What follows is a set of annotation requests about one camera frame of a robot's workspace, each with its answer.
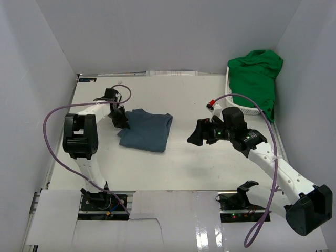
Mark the green t shirt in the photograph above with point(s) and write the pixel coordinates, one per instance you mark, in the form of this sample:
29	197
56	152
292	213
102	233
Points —
254	76

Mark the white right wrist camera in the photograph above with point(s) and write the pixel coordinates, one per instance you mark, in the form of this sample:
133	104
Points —
214	108

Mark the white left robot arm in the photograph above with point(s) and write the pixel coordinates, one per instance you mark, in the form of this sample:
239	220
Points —
80	141

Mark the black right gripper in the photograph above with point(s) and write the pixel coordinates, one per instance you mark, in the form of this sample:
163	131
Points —
203	131

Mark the white plastic basket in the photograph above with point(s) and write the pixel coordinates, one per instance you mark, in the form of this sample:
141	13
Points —
230	103

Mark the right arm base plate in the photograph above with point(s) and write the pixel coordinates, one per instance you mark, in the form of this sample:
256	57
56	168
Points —
234	212

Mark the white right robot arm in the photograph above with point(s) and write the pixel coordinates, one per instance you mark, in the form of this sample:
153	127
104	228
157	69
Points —
304	205

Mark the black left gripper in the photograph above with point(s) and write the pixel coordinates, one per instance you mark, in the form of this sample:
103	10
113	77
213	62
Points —
121	123

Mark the papers behind table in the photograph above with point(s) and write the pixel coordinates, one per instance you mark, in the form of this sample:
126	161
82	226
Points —
151	73

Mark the blue t shirt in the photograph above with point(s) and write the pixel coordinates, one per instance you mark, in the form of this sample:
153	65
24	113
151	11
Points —
147	131

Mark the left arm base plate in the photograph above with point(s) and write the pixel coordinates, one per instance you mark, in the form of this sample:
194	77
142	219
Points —
115	204

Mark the black label sticker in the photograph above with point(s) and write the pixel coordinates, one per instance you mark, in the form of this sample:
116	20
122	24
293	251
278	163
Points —
87	80

